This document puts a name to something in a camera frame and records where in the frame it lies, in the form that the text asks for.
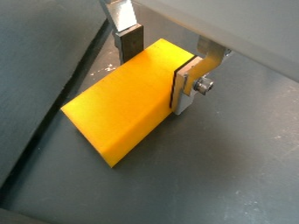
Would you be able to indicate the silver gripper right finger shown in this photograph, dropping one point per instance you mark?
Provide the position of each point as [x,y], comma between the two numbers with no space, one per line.
[190,78]

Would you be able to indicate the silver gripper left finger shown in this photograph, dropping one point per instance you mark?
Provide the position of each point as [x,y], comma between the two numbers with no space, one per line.
[129,32]

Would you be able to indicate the yellow arch block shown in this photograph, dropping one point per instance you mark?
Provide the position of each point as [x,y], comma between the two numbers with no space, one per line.
[119,110]

